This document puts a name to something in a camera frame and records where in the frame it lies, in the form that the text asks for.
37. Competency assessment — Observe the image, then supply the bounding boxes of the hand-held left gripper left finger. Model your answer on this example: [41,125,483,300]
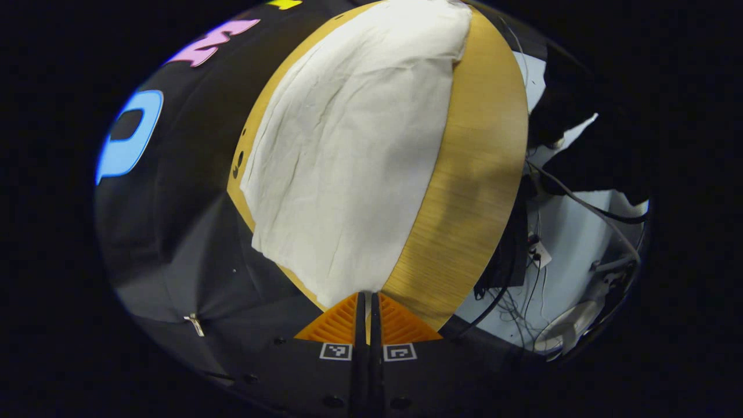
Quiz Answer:
[232,292,367,418]

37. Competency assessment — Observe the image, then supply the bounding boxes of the dark cloth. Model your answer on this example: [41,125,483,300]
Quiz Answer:
[528,44,651,205]

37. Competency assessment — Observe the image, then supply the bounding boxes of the black backdrop cloth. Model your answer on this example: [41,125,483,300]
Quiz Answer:
[95,0,372,384]

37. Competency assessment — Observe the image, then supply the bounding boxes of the white power strip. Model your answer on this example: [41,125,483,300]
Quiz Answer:
[534,299,607,354]

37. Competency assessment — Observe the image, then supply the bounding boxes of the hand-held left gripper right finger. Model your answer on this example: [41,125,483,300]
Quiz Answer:
[371,292,523,418]

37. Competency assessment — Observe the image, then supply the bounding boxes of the white jeans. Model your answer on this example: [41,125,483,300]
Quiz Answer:
[240,0,473,309]

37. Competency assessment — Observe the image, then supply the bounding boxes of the dark box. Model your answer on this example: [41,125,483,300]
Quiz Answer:
[475,174,530,300]

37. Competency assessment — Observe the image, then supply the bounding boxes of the black cable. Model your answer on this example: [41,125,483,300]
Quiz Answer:
[527,161,650,226]

